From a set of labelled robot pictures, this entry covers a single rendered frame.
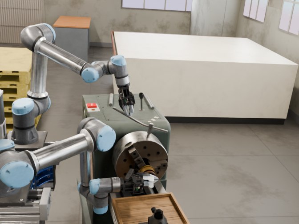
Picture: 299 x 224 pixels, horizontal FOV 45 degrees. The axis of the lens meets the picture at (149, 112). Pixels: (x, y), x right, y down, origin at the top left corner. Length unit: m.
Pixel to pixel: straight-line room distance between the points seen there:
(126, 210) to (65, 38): 6.66
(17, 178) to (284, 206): 2.96
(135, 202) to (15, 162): 0.84
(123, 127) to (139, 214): 0.51
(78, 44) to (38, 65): 6.31
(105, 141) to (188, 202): 2.14
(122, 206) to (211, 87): 3.50
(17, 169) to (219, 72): 4.13
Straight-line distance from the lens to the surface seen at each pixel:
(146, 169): 1.99
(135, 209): 2.09
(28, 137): 2.15
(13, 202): 1.70
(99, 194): 1.89
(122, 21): 10.11
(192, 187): 3.95
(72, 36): 8.40
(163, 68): 5.10
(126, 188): 1.89
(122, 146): 2.06
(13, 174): 1.54
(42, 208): 1.76
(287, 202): 4.07
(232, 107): 5.56
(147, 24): 10.18
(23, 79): 4.50
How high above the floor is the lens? 2.14
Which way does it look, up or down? 22 degrees down
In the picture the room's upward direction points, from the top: 4 degrees clockwise
